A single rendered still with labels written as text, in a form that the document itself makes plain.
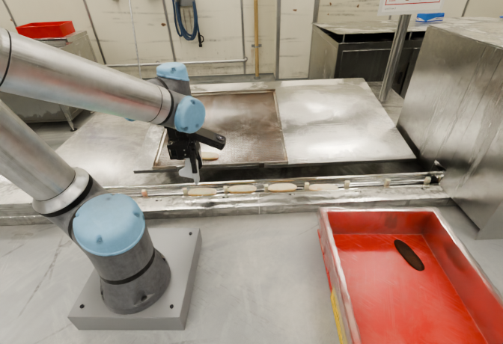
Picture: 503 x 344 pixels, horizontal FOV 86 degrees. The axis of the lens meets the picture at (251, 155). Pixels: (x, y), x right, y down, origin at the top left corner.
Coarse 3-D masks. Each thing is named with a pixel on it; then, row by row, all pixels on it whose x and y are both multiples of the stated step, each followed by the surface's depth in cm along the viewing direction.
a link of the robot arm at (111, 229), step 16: (80, 208) 51; (96, 208) 52; (112, 208) 52; (128, 208) 52; (80, 224) 48; (96, 224) 49; (112, 224) 49; (128, 224) 50; (144, 224) 54; (80, 240) 48; (96, 240) 47; (112, 240) 48; (128, 240) 50; (144, 240) 54; (96, 256) 49; (112, 256) 49; (128, 256) 51; (144, 256) 55; (112, 272) 52; (128, 272) 53
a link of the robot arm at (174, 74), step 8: (160, 64) 68; (168, 64) 68; (176, 64) 68; (160, 72) 65; (168, 72) 65; (176, 72) 66; (184, 72) 67; (168, 80) 66; (176, 80) 66; (184, 80) 68; (168, 88) 65; (176, 88) 67; (184, 88) 69
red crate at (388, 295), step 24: (336, 240) 78; (360, 240) 78; (384, 240) 77; (408, 240) 77; (360, 264) 71; (384, 264) 71; (408, 264) 71; (432, 264) 71; (360, 288) 66; (384, 288) 66; (408, 288) 66; (432, 288) 66; (360, 312) 62; (384, 312) 61; (408, 312) 61; (432, 312) 61; (456, 312) 61; (384, 336) 57; (408, 336) 57; (432, 336) 57; (456, 336) 57; (480, 336) 57
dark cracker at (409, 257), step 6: (396, 240) 77; (396, 246) 75; (402, 246) 74; (408, 246) 74; (402, 252) 73; (408, 252) 73; (414, 252) 73; (408, 258) 71; (414, 258) 71; (414, 264) 70; (420, 264) 70; (420, 270) 69
